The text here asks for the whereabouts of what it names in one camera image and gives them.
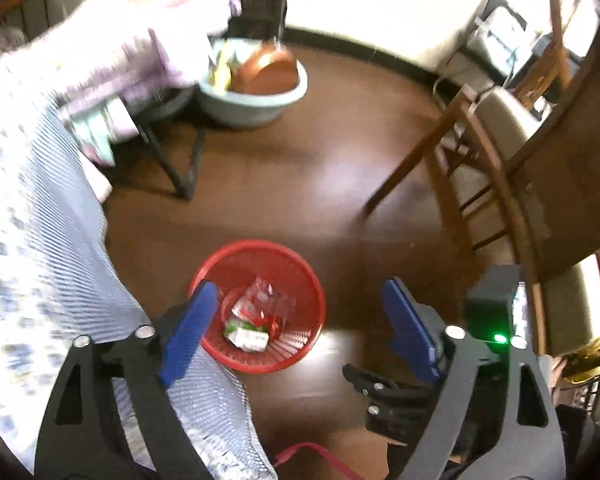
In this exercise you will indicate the brown pot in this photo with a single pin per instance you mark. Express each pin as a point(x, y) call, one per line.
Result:
point(265, 72)

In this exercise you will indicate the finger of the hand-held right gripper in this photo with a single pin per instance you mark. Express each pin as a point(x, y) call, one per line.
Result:
point(395, 422)
point(395, 392)

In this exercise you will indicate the red wrapper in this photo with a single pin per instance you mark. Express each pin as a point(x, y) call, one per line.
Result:
point(276, 326)

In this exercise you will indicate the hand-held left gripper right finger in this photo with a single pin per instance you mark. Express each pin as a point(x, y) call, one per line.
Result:
point(410, 330)

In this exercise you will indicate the light blue basin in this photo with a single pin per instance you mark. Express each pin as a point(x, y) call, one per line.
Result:
point(260, 110)

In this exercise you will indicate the dark wooden table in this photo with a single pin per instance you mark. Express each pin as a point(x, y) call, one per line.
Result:
point(580, 160)

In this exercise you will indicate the purple cloth pile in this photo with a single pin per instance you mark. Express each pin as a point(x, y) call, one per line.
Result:
point(130, 35)

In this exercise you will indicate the black folding stand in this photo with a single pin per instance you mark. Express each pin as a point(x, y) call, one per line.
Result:
point(170, 170)

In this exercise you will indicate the mint green cloth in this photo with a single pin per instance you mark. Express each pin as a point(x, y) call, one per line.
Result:
point(97, 135)

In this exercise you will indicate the blue floral bed sheet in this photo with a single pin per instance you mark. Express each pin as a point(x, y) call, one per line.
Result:
point(30, 210)

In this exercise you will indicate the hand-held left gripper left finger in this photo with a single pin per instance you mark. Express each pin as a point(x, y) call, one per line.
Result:
point(187, 335)

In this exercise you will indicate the white appliance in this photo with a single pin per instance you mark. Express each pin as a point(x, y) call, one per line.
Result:
point(500, 35)

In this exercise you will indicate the wooden chair with cushion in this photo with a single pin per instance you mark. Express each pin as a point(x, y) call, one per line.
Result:
point(505, 110)

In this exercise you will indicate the clear plastic wrapper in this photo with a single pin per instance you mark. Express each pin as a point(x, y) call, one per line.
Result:
point(267, 296)

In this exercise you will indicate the red plastic basket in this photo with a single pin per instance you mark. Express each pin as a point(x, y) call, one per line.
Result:
point(300, 345)

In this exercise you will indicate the yellow object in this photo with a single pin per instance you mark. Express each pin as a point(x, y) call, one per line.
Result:
point(222, 67)

